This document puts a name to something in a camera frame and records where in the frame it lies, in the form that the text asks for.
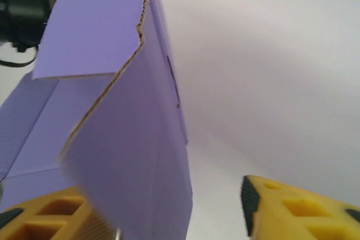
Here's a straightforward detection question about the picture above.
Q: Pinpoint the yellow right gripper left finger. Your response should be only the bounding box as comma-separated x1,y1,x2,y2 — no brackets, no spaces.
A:
0,185,122,240

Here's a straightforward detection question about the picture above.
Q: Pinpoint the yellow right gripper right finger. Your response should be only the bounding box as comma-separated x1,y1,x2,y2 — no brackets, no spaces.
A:
240,175,360,240

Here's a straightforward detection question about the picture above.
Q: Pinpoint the purple corrugated paper box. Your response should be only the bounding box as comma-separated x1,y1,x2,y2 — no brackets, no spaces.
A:
0,0,195,240

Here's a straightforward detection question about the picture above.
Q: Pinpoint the thin black cable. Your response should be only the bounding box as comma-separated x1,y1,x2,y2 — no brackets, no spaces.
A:
0,43,39,69

